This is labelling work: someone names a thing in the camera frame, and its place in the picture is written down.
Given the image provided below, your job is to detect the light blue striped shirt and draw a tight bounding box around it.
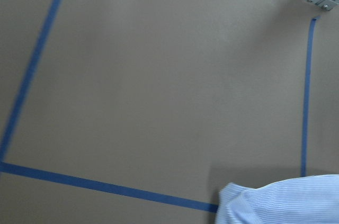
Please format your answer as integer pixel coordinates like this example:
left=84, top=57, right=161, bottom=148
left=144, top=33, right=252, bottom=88
left=215, top=174, right=338, bottom=223

